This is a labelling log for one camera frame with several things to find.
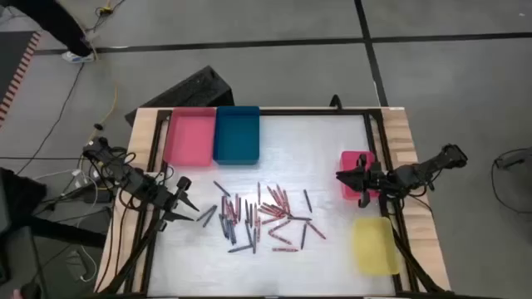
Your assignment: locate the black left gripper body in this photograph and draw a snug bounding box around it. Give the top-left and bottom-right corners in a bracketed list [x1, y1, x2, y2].
[143, 176, 193, 233]

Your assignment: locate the yellow plastic tray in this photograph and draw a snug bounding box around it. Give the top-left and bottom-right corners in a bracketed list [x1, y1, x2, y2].
[352, 215, 401, 277]

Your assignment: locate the black mat with striped edge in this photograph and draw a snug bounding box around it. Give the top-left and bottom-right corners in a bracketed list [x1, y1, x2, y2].
[0, 29, 43, 128]

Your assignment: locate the black desk bar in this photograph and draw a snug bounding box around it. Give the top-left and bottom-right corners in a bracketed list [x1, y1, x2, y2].
[24, 215, 108, 249]

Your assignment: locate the black computer mouse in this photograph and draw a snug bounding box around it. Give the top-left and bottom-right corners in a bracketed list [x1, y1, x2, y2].
[18, 282, 42, 299]

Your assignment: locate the grey power adapter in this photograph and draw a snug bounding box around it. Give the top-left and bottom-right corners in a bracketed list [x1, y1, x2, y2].
[64, 248, 99, 283]

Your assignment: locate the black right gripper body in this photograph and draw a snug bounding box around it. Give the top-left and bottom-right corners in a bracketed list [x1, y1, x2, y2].
[357, 154, 390, 208]

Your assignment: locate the black fabric chair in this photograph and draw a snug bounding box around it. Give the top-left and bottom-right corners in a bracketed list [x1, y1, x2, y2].
[0, 165, 47, 233]

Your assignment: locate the small pink plastic tray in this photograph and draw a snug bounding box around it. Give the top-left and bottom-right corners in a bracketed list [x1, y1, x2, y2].
[339, 149, 380, 200]

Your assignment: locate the blue plastic tray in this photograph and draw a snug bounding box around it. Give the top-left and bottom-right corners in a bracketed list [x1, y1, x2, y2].
[212, 105, 261, 166]

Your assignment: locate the large pink plastic tray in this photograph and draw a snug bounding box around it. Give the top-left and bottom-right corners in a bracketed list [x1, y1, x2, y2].
[162, 106, 217, 168]

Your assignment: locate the yellow floor cable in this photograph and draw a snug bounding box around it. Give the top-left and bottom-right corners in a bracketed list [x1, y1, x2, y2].
[85, 85, 120, 145]

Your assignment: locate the black floor cable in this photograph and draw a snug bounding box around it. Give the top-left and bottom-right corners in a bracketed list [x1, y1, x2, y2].
[16, 61, 86, 175]

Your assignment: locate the person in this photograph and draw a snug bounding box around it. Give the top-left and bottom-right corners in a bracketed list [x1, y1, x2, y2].
[0, 0, 97, 64]

